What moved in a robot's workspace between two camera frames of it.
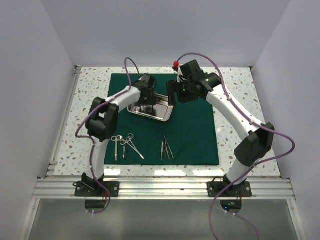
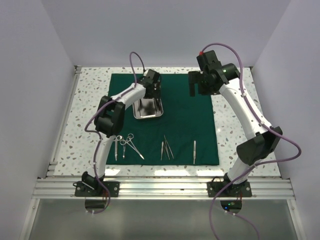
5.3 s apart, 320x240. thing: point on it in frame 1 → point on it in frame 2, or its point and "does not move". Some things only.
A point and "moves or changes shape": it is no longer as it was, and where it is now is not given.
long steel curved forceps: x=129 y=141 does not move
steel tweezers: x=162 y=150 does not move
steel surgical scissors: x=115 y=139 does not move
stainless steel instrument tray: x=161 y=111 moves or changes shape
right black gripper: x=172 y=86 → x=195 y=77
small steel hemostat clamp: x=123 y=143 does not move
